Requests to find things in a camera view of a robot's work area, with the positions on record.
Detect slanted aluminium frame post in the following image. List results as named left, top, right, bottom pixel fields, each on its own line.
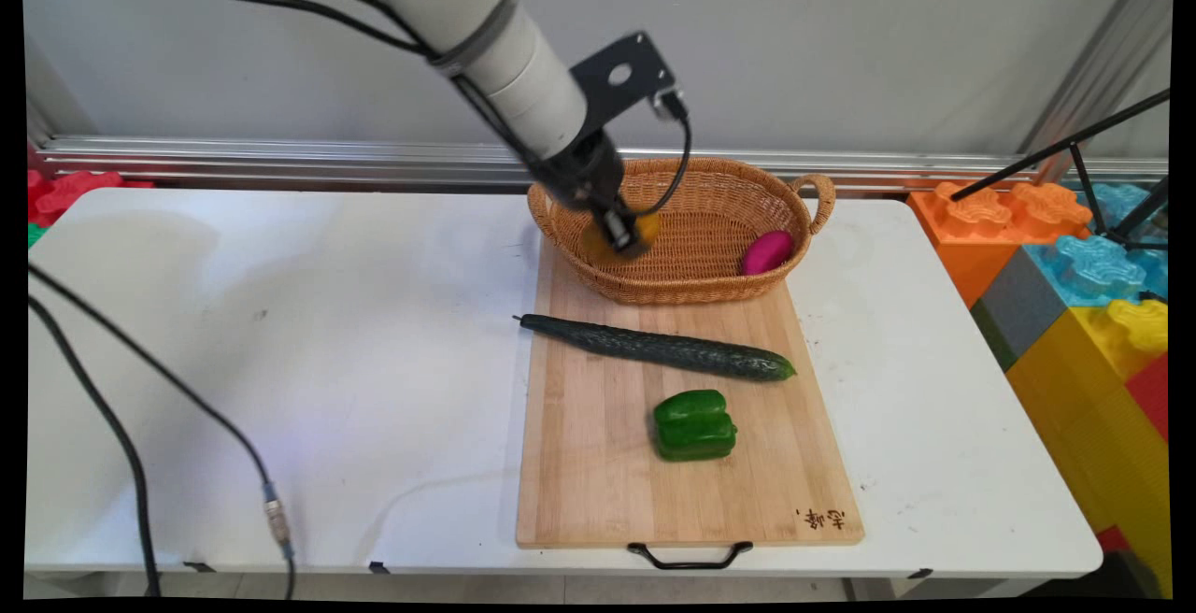
left=1018, top=0, right=1175, bottom=184

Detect red foam puzzle blocks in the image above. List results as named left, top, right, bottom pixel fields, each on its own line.
left=27, top=169, right=156, bottom=228

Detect horizontal aluminium frame rail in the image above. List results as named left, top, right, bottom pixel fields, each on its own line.
left=36, top=134, right=1170, bottom=195

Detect long dark green cucumber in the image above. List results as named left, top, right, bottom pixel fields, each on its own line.
left=513, top=313, right=798, bottom=383

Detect magenta oval toy vegetable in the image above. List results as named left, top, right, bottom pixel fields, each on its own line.
left=741, top=230, right=796, bottom=277

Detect bamboo cutting board, black handle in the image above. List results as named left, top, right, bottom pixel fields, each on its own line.
left=515, top=235, right=865, bottom=572

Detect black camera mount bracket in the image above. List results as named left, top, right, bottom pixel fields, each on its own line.
left=569, top=30, right=678, bottom=131

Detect grey foam building block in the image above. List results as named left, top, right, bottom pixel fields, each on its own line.
left=970, top=246, right=1068, bottom=372

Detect blue foam building block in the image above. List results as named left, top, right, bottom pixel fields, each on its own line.
left=1024, top=182, right=1170, bottom=308

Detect green bell pepper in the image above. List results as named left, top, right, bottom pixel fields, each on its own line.
left=652, top=390, right=738, bottom=463

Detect orange foam building block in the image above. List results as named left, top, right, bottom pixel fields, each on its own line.
left=907, top=180, right=1094, bottom=309

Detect thick plain black cable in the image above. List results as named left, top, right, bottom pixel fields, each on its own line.
left=28, top=295, right=162, bottom=598

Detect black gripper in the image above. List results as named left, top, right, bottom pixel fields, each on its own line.
left=534, top=130, right=652, bottom=257

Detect round yellow-orange fruit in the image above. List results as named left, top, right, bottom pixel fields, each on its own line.
left=579, top=211, right=662, bottom=267

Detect red foam block beside yellow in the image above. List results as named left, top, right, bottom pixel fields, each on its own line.
left=1125, top=351, right=1170, bottom=443

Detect black cable with metal connector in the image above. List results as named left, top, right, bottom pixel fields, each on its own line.
left=28, top=264, right=297, bottom=601

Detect black camera USB cable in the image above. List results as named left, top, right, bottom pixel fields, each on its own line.
left=632, top=90, right=693, bottom=218

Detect woven wicker basket with handles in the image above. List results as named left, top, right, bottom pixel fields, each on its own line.
left=527, top=157, right=837, bottom=306

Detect black tripod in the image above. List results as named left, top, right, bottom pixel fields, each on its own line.
left=950, top=88, right=1172, bottom=252

